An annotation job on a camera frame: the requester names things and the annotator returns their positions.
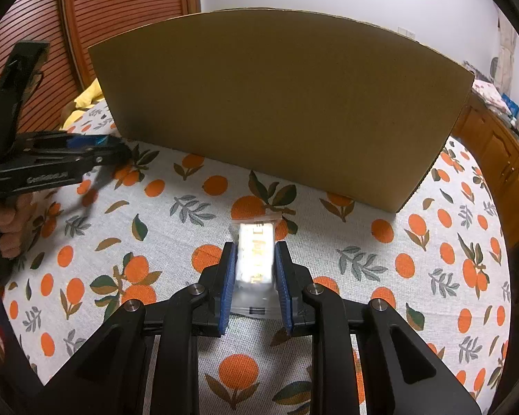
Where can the floral fabric bundle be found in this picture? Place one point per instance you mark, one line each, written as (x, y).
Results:
(488, 95)

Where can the patterned curtain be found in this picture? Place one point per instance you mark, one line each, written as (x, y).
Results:
(504, 52)

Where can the orange fruit print bedsheet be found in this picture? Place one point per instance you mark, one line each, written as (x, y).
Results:
(372, 268)

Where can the clear small snack packet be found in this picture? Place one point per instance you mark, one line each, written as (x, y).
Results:
(255, 263)

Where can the wooden louvered wardrobe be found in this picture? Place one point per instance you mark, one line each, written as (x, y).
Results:
(125, 21)

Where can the brown cardboard box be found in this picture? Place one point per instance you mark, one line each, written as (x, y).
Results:
(285, 103)

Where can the white wall socket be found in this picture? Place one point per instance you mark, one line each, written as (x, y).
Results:
(409, 33)

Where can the person's left hand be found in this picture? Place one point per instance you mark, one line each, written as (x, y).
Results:
(13, 224)

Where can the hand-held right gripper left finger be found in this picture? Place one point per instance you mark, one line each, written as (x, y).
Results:
(229, 289)

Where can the blue white box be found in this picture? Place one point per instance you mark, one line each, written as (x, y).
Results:
(512, 106)

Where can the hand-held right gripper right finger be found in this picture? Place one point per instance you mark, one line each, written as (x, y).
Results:
(284, 292)

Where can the yellow cloth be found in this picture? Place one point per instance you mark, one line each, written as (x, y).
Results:
(84, 100)

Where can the wooden cabinet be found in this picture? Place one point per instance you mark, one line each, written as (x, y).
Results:
(501, 160)

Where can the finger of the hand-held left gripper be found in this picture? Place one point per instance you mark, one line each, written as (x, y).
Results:
(108, 155)
(88, 141)

